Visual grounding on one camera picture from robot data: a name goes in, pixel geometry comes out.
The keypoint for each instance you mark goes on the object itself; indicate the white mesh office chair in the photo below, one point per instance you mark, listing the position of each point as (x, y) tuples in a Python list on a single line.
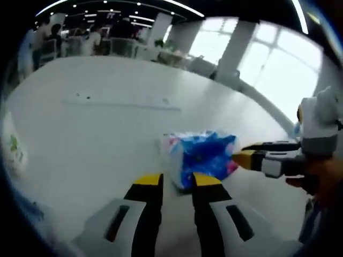
[(48, 52), (123, 47)]

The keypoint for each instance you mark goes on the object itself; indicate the person's right hand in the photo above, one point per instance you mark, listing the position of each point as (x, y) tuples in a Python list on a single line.
[(324, 179)]

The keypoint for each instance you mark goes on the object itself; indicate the green potted plant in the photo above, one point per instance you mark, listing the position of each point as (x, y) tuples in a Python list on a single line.
[(164, 45)]

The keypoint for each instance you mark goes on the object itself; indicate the long white far table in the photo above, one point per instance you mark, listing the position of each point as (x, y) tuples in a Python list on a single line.
[(174, 59)]

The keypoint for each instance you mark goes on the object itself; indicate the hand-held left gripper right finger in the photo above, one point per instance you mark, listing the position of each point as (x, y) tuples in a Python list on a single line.
[(206, 208)]

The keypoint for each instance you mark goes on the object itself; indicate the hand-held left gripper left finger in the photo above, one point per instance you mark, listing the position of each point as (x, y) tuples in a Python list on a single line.
[(150, 208)]

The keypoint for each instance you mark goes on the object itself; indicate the blue tissue pack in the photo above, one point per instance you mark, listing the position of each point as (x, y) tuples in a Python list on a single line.
[(203, 152)]

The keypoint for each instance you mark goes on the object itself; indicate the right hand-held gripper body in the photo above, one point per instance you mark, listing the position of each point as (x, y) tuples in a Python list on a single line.
[(319, 125)]

